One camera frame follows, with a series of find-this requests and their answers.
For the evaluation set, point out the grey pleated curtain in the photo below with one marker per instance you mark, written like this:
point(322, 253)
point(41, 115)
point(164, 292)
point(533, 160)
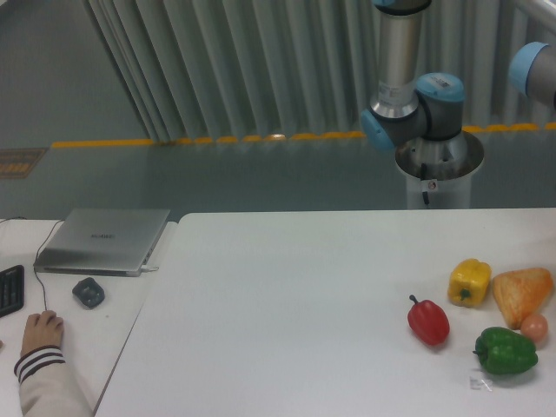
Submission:
point(204, 70)

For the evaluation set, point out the green bell pepper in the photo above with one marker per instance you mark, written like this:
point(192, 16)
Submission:
point(501, 351)

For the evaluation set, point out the yellow bell pepper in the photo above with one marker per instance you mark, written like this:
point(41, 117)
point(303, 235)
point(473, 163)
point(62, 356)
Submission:
point(468, 283)

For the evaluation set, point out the triangular bread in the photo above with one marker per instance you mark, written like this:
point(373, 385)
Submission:
point(520, 293)

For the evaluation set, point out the black computer mouse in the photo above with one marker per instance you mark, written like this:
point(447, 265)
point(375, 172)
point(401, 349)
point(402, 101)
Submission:
point(89, 293)

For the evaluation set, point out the person's right hand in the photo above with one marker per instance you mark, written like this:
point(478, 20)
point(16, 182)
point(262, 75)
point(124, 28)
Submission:
point(42, 330)

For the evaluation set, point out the black keyboard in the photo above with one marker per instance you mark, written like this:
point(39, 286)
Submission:
point(11, 290)

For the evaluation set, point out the cream striped-cuff sleeve forearm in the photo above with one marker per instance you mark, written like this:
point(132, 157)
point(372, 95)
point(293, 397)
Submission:
point(47, 385)

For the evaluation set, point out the brown egg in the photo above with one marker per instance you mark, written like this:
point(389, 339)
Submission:
point(535, 328)

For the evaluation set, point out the red bell pepper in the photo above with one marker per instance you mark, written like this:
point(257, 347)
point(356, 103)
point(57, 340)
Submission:
point(428, 321)

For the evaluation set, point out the silver closed laptop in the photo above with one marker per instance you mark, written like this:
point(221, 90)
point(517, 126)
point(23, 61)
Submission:
point(99, 241)

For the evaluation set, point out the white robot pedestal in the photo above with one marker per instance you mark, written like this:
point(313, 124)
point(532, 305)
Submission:
point(439, 175)

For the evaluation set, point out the small transparent label sticker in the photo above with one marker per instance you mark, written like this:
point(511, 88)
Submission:
point(480, 383)

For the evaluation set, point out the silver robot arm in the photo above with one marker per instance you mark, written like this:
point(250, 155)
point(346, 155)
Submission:
point(406, 107)

